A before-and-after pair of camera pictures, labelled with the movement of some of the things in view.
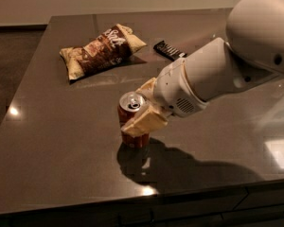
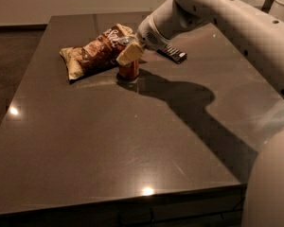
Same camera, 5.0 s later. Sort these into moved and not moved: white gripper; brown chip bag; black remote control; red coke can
Moved: red coke can; white gripper
Not moved: brown chip bag; black remote control
